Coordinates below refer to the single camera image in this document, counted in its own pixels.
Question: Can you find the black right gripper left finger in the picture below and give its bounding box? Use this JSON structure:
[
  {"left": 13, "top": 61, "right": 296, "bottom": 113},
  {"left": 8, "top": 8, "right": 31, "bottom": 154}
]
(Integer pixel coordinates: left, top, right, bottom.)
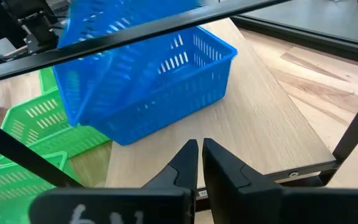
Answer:
[{"left": 29, "top": 139, "right": 199, "bottom": 224}]

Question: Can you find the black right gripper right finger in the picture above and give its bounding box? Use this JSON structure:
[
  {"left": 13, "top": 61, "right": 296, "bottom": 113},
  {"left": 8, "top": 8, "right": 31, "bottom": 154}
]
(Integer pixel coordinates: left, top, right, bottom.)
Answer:
[{"left": 201, "top": 138, "right": 358, "bottom": 224}]

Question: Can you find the green plastic slotted basket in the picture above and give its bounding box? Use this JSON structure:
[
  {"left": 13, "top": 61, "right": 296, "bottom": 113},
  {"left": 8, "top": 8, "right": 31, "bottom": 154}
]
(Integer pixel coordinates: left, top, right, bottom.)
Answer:
[
  {"left": 38, "top": 67, "right": 60, "bottom": 94},
  {"left": 0, "top": 90, "right": 111, "bottom": 166},
  {"left": 0, "top": 151, "right": 83, "bottom": 224}
]

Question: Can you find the blue plastic slotted basket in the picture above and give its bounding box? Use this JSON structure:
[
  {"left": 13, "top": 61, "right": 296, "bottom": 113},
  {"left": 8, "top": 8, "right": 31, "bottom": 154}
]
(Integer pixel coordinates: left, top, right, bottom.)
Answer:
[
  {"left": 53, "top": 0, "right": 201, "bottom": 127},
  {"left": 79, "top": 26, "right": 238, "bottom": 146}
]

